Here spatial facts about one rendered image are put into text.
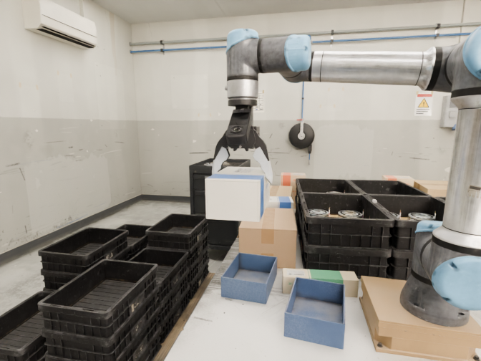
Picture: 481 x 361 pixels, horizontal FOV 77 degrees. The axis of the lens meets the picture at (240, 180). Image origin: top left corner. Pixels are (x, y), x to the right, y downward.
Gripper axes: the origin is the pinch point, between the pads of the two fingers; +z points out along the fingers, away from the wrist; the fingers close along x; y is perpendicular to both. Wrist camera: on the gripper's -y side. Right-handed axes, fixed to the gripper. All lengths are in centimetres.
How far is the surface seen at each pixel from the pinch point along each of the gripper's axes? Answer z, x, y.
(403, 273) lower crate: 37, -51, 37
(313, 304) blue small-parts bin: 40.3, -19.3, 16.1
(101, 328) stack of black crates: 58, 55, 14
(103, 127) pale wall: -15, 251, 297
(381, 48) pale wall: -116, -112, 382
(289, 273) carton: 34.6, -11.5, 24.0
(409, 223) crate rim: 18, -50, 36
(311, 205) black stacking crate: 23, -19, 72
